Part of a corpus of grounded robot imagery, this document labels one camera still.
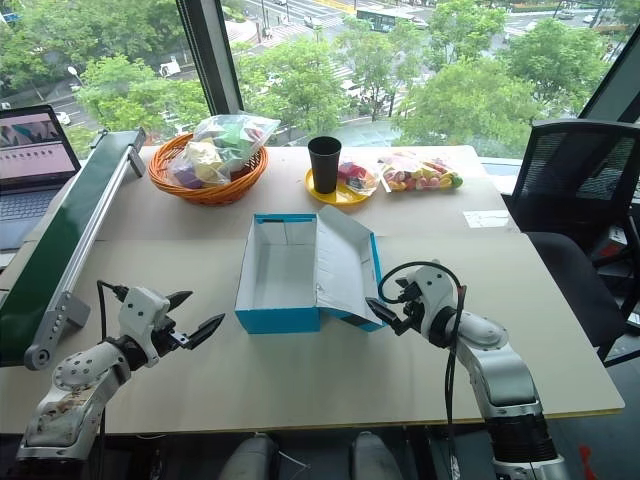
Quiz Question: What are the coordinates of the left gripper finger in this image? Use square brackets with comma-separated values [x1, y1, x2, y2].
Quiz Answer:
[165, 290, 194, 314]
[185, 313, 227, 350]

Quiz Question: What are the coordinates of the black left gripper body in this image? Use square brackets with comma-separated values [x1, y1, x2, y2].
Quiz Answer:
[148, 318, 195, 359]

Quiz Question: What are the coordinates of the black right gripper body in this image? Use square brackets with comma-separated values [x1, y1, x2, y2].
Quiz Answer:
[391, 298, 427, 337]

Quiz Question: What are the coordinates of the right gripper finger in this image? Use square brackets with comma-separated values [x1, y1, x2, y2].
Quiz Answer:
[365, 297, 400, 327]

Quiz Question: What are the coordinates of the blue cardboard box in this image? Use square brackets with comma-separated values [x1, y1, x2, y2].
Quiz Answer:
[233, 204, 387, 336]

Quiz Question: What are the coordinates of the green conveyor belt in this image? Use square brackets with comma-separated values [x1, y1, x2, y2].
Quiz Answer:
[0, 126, 148, 372]

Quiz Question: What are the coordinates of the red and black box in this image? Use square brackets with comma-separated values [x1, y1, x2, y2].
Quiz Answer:
[593, 223, 630, 262]

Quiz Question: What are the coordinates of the orange wicker basket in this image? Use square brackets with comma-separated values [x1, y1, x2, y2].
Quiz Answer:
[147, 131, 270, 207]

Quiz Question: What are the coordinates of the yellow round plate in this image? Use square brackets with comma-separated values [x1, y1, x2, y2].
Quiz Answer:
[303, 166, 378, 208]

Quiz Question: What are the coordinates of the white paper label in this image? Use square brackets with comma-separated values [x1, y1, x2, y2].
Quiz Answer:
[462, 209, 512, 231]

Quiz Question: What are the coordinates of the grey rounded shape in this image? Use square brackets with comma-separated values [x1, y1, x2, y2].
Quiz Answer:
[349, 430, 404, 480]
[219, 433, 279, 480]

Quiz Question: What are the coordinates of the small clear bag of toys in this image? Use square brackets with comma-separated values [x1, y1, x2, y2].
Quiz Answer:
[337, 155, 383, 198]

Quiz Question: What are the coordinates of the plastic bag with yellow items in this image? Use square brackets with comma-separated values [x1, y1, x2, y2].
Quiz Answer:
[166, 139, 234, 191]

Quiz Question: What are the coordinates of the clear bag of colourful fruits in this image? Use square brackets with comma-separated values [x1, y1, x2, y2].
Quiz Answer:
[376, 149, 465, 195]

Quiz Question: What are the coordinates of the black plastic cup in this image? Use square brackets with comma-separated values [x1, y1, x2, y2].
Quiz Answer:
[306, 135, 344, 196]

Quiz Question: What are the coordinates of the plastic bag with green items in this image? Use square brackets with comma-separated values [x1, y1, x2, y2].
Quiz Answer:
[191, 113, 282, 174]

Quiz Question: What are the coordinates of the grey laptop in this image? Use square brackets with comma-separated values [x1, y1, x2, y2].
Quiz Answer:
[0, 104, 83, 252]

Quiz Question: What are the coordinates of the black mesh office chair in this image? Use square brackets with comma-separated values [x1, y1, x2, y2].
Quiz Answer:
[501, 118, 640, 367]

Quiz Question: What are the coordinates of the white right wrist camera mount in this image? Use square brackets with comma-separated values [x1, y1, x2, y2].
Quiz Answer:
[399, 263, 462, 342]

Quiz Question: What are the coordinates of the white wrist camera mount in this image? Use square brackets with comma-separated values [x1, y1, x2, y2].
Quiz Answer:
[399, 263, 462, 342]
[118, 286, 174, 362]

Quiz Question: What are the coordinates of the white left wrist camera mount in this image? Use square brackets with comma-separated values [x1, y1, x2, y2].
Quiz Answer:
[118, 286, 174, 362]

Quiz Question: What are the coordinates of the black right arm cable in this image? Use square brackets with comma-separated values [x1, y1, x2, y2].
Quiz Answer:
[377, 260, 469, 480]

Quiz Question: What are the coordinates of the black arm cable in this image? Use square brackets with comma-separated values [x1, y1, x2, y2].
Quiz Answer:
[95, 279, 130, 346]
[377, 260, 469, 480]

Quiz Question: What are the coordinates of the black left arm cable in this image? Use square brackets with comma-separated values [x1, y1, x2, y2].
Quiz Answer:
[95, 279, 130, 346]

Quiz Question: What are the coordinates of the dark window frame post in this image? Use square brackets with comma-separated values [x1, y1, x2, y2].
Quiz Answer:
[175, 0, 246, 117]

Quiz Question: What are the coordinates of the slanted dark window frame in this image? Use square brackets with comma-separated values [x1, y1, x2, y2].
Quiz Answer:
[578, 28, 640, 121]

